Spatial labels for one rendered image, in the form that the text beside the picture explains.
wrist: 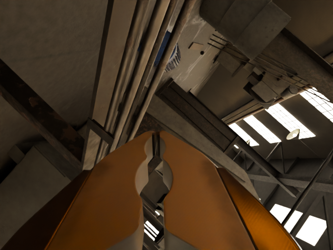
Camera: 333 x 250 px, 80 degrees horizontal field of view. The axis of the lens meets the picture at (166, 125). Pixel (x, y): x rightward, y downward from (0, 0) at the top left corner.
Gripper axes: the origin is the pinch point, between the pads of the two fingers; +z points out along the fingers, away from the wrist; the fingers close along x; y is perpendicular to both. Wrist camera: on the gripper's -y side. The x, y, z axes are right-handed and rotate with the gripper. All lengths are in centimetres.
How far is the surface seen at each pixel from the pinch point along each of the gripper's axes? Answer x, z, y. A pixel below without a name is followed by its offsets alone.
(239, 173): 89, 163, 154
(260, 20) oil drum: 106, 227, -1
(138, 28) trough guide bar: -2.0, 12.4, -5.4
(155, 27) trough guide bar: -0.1, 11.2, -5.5
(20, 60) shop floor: -68, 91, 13
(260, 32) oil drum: 108, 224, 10
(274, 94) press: 386, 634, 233
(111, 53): -6.1, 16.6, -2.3
